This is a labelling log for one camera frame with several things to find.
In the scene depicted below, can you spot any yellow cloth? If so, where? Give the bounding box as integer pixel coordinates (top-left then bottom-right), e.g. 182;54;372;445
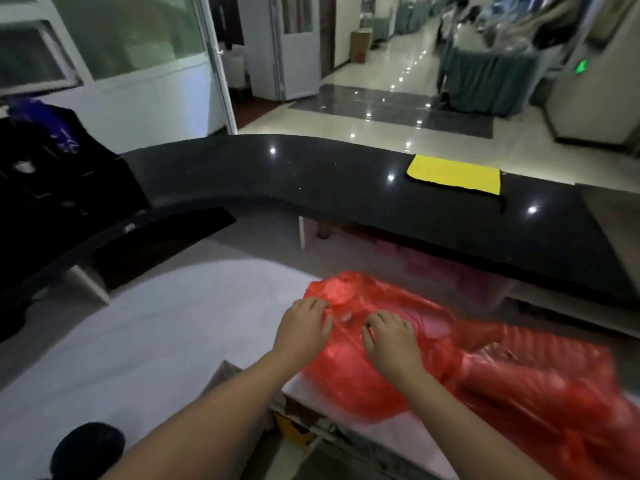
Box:
405;154;503;197

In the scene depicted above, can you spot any dark floor mat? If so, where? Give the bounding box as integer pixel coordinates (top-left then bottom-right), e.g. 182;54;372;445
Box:
289;84;495;140

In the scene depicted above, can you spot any person's left forearm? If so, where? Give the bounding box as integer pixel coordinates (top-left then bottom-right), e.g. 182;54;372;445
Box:
101;351;301;480

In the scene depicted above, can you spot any black round stool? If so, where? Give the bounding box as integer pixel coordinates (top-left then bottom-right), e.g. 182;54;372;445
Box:
49;422;126;480

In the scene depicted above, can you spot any person's right forearm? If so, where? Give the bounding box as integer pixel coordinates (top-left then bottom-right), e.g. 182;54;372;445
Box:
400;367;553;480

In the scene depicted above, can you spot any blue cloth item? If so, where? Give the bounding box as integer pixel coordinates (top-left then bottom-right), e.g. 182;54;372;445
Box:
6;96;82;154

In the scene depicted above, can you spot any white door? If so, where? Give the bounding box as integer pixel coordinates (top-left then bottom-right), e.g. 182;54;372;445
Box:
237;0;324;102

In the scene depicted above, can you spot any white bin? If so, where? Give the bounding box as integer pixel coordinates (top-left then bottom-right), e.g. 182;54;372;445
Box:
220;44;249;91

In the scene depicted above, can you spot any white cabinet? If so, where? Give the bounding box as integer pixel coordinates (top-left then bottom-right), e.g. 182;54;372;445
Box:
544;0;640;148

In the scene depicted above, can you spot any pile of clothes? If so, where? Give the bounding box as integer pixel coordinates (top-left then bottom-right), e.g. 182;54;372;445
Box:
450;0;571;53

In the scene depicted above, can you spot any black curved counter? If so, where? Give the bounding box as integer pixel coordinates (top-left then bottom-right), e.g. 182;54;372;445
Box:
0;134;640;340

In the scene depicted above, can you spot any brown cardboard box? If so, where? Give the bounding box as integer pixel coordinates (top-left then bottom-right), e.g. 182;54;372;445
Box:
349;28;374;64

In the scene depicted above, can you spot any red plastic bag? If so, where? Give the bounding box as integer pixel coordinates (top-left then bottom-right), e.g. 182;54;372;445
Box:
452;320;640;480
299;271;463;423

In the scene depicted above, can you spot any person's left hand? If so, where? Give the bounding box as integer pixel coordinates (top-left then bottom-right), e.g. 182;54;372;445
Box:
272;296;334;368

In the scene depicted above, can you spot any person's right hand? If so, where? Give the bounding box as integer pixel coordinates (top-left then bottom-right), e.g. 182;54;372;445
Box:
361;311;426;381

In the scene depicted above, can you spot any table with grey cloth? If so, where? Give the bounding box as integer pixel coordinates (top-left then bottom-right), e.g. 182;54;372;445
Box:
436;39;542;118

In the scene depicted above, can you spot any white framed glass partition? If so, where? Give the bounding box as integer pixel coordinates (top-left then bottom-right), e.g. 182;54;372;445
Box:
0;0;239;155

